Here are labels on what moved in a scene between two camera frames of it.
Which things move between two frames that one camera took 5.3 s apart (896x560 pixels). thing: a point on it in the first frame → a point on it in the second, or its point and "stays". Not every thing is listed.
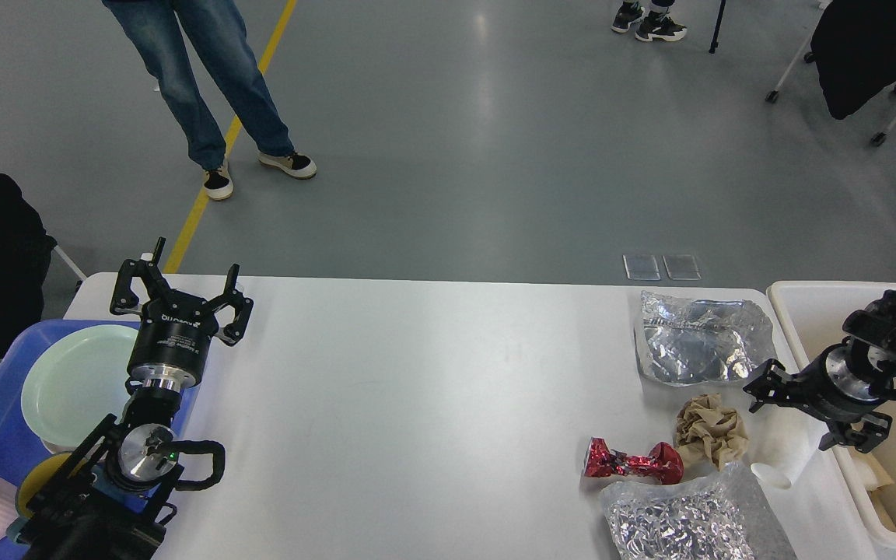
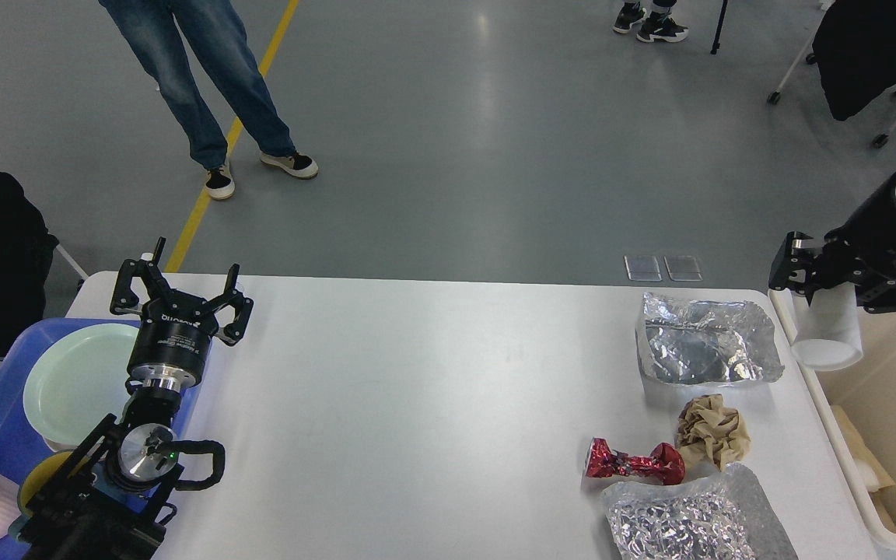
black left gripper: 170,347 stays
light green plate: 76,383 stays
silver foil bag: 716,516 stays
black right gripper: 845,381 → 875,247
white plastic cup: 780,440 → 828,334
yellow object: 34,477 stays
